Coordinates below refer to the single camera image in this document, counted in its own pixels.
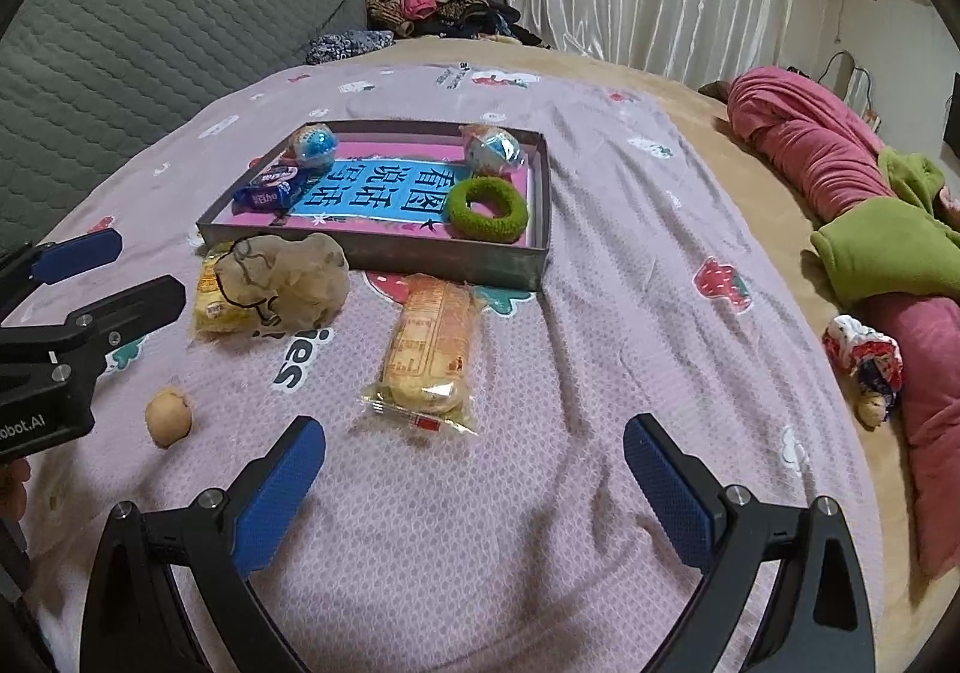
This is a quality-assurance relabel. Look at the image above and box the orange cake packet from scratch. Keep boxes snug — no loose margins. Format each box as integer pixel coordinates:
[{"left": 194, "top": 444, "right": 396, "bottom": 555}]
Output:
[{"left": 360, "top": 273, "right": 481, "bottom": 438}]

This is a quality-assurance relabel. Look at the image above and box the white metal rack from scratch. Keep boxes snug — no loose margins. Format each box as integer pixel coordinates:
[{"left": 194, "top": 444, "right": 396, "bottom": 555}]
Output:
[{"left": 821, "top": 49, "right": 882, "bottom": 127}]

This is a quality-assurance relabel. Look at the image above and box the pink quilt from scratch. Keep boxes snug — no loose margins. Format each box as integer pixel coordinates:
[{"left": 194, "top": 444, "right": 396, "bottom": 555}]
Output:
[{"left": 726, "top": 65, "right": 960, "bottom": 580}]

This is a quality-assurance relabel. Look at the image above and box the pink book with blue label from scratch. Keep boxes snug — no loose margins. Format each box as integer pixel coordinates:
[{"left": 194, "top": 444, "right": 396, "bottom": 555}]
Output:
[{"left": 232, "top": 144, "right": 537, "bottom": 239}]

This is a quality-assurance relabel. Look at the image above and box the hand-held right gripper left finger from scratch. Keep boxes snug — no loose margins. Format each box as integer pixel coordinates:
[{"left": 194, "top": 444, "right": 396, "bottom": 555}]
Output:
[{"left": 79, "top": 416, "right": 327, "bottom": 673}]

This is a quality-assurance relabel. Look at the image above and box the blue patterned cloth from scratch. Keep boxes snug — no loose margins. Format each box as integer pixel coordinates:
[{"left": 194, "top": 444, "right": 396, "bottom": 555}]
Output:
[{"left": 304, "top": 28, "right": 395, "bottom": 65}]

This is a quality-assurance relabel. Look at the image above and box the walnut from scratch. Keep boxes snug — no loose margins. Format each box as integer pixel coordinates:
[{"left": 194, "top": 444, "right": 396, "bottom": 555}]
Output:
[{"left": 145, "top": 388, "right": 194, "bottom": 449}]

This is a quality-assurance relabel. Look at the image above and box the green fleece blanket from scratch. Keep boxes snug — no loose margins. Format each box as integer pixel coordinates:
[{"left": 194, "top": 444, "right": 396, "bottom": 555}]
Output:
[{"left": 810, "top": 146, "right": 960, "bottom": 307}]

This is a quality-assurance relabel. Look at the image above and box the toy egg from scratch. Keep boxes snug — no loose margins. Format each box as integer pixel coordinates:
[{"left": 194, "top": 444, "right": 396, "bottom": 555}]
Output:
[
  {"left": 459, "top": 123, "right": 524, "bottom": 175},
  {"left": 287, "top": 123, "right": 338, "bottom": 173}
]

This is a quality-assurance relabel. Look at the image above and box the blue cookie packet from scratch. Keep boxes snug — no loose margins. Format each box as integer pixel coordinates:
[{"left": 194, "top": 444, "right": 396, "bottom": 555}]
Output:
[{"left": 232, "top": 161, "right": 308, "bottom": 213}]

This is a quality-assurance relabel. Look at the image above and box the person's left hand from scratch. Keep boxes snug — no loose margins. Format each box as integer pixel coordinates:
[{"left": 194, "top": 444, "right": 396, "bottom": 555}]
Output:
[{"left": 0, "top": 457, "right": 32, "bottom": 520}]

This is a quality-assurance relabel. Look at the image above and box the green fuzzy ring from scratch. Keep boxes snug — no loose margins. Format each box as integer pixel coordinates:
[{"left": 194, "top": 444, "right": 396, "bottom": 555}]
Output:
[{"left": 448, "top": 176, "right": 531, "bottom": 243}]

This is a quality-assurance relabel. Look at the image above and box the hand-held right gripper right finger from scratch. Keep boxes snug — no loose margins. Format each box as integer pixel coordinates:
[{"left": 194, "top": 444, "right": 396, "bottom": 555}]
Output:
[{"left": 622, "top": 414, "right": 875, "bottom": 673}]

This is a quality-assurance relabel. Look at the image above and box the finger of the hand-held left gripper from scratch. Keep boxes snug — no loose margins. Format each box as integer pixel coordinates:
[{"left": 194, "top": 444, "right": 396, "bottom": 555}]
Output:
[
  {"left": 64, "top": 275, "right": 186, "bottom": 374},
  {"left": 0, "top": 227, "right": 123, "bottom": 314}
]

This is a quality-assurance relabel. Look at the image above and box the small red white doll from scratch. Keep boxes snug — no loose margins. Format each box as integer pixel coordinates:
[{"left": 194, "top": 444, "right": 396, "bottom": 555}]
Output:
[{"left": 823, "top": 315, "right": 905, "bottom": 428}]

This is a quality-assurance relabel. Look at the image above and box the pink strawberry printed blanket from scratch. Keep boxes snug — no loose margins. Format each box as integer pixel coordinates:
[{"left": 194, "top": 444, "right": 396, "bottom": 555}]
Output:
[{"left": 15, "top": 62, "right": 886, "bottom": 673}]

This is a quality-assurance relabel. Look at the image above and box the sheer drawstring pouch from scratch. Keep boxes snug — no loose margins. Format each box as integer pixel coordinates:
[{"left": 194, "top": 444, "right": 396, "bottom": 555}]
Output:
[{"left": 214, "top": 232, "right": 351, "bottom": 337}]

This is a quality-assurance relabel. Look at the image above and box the grey quilted headboard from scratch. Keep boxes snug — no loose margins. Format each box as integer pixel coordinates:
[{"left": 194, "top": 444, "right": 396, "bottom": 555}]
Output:
[{"left": 0, "top": 0, "right": 368, "bottom": 254}]

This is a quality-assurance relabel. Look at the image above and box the yellow cake packet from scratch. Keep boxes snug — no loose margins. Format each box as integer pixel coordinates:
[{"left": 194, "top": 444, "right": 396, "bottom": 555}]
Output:
[{"left": 193, "top": 251, "right": 282, "bottom": 340}]

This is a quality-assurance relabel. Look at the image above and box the grey shallow box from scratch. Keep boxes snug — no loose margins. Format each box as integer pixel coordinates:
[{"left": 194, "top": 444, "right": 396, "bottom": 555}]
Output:
[{"left": 196, "top": 119, "right": 554, "bottom": 292}]

